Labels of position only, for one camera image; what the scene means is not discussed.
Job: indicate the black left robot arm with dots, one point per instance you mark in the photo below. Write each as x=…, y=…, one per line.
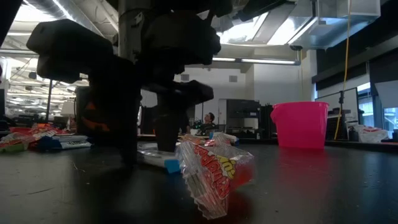
x=7, y=12

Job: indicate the red Skittles packet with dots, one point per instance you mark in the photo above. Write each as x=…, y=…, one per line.
x=213, y=142
x=34, y=129

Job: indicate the black gantry frame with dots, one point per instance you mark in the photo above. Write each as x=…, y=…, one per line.
x=48, y=102

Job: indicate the rectangular metal ceiling duct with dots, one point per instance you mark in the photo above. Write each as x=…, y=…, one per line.
x=326, y=28

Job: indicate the black tripod stand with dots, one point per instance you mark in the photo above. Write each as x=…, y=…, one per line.
x=341, y=105

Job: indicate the person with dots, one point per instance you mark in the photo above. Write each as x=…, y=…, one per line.
x=210, y=119

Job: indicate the black cabinet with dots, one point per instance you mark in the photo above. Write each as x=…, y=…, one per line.
x=242, y=109

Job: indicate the black jack-o'-lantern bucket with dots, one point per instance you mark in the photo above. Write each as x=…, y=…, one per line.
x=82, y=124

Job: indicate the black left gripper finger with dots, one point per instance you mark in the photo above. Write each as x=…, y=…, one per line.
x=115, y=109
x=168, y=124

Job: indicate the white Hershey's bar blue ends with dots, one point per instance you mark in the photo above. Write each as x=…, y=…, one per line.
x=229, y=137
x=68, y=144
x=161, y=159

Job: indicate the pink plastic bucket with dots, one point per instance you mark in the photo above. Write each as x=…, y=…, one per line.
x=300, y=124

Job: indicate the white plastic bag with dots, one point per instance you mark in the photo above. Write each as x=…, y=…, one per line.
x=370, y=134

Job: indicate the ceiling light strip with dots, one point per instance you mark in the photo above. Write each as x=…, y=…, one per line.
x=267, y=61

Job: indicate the small robot with green lights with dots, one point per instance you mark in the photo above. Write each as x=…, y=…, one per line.
x=203, y=127

